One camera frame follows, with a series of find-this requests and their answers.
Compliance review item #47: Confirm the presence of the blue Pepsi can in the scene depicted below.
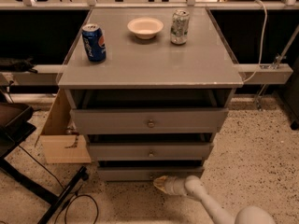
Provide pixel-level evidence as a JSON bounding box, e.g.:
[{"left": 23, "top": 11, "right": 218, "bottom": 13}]
[{"left": 82, "top": 23, "right": 106, "bottom": 63}]

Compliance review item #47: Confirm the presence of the black floor cable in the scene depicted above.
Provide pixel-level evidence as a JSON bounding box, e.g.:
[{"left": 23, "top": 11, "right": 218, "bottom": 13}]
[{"left": 18, "top": 144, "right": 99, "bottom": 224}]

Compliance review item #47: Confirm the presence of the grey bottom drawer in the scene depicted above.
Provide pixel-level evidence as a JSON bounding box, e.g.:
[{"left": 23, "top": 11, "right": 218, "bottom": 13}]
[{"left": 98, "top": 160, "right": 204, "bottom": 181}]

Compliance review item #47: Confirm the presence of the white bowl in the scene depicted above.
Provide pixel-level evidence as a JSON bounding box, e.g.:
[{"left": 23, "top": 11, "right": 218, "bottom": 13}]
[{"left": 127, "top": 17, "right": 164, "bottom": 40}]

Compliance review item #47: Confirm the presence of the black stand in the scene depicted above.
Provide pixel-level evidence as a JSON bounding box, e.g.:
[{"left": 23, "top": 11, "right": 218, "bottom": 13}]
[{"left": 0, "top": 102, "right": 90, "bottom": 224}]

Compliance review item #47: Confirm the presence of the grey drawer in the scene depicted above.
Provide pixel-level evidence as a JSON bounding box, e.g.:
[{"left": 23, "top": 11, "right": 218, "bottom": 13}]
[
  {"left": 67, "top": 89, "right": 231, "bottom": 134},
  {"left": 86, "top": 133, "right": 213, "bottom": 161},
  {"left": 98, "top": 160, "right": 204, "bottom": 181}
]

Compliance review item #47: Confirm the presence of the cardboard box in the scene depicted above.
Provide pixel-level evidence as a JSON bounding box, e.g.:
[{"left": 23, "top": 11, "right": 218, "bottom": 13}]
[{"left": 39, "top": 90, "right": 92, "bottom": 164}]

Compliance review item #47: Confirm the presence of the grey top drawer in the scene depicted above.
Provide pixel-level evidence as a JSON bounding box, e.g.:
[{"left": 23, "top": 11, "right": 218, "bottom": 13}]
[{"left": 67, "top": 89, "right": 231, "bottom": 134}]

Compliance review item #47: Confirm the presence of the grey drawer cabinet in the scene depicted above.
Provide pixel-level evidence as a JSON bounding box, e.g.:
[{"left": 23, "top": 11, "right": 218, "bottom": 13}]
[{"left": 56, "top": 7, "right": 244, "bottom": 173}]

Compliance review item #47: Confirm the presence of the silver green soda can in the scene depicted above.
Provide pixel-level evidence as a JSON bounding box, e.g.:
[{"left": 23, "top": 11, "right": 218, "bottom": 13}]
[{"left": 170, "top": 9, "right": 190, "bottom": 45}]

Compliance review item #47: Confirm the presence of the metal rail beam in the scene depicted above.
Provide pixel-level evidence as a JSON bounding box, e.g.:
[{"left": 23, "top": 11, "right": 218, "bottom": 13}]
[{"left": 0, "top": 63, "right": 292, "bottom": 87}]

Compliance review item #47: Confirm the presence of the grey middle drawer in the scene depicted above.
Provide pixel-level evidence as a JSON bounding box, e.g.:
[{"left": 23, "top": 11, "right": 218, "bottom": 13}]
[{"left": 86, "top": 133, "right": 213, "bottom": 161}]

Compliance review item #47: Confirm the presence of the white cable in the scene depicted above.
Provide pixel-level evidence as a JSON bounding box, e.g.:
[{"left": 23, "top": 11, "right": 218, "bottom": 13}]
[{"left": 242, "top": 0, "right": 269, "bottom": 84}]

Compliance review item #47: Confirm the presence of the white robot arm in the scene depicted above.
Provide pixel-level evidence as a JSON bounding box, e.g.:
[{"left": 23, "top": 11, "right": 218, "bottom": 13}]
[{"left": 153, "top": 175, "right": 276, "bottom": 224}]

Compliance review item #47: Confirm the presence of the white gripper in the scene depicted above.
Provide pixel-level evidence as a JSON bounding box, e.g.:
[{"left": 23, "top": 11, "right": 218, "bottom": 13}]
[{"left": 153, "top": 175, "right": 187, "bottom": 196}]

